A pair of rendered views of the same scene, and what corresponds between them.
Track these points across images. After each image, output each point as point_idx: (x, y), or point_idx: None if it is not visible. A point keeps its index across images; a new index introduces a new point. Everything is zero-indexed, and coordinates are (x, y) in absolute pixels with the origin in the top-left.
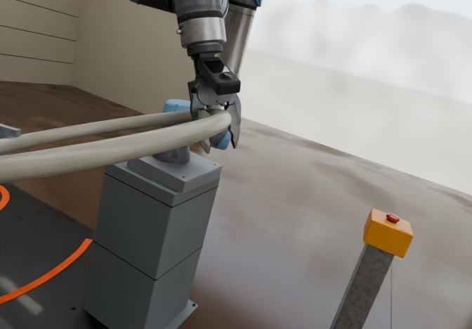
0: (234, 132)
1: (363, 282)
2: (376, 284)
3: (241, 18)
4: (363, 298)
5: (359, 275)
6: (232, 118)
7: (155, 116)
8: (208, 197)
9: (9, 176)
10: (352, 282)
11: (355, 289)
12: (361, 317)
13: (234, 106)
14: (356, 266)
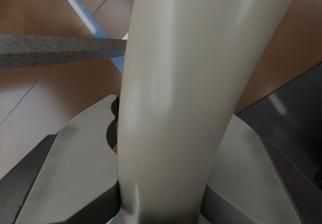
0: (103, 110)
1: (25, 46)
2: (15, 38)
3: None
4: (36, 41)
5: (23, 50)
6: (85, 151)
7: None
8: (118, 220)
9: None
10: (35, 52)
11: (37, 48)
12: (48, 39)
13: (22, 210)
14: (20, 63)
